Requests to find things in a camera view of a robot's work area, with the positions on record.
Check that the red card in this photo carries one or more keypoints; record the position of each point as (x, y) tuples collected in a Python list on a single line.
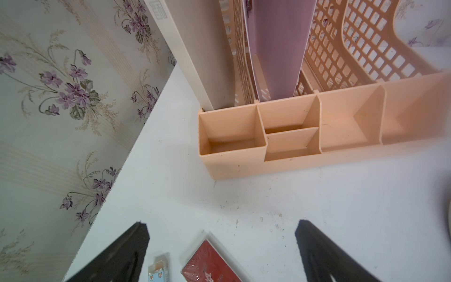
[(207, 265)]

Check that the beige folder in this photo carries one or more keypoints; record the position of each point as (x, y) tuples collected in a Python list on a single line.
[(195, 33)]

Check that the peach plastic file organizer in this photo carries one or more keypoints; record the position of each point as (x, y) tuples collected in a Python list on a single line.
[(370, 95)]

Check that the small grey tag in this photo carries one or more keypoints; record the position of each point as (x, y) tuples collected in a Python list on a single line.
[(158, 272)]

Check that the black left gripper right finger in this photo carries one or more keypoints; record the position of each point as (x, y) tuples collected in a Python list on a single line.
[(325, 261)]

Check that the pink folder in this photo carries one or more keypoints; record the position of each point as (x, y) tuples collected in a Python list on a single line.
[(277, 34)]

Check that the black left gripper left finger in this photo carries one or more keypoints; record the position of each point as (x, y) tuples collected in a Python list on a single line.
[(121, 261)]

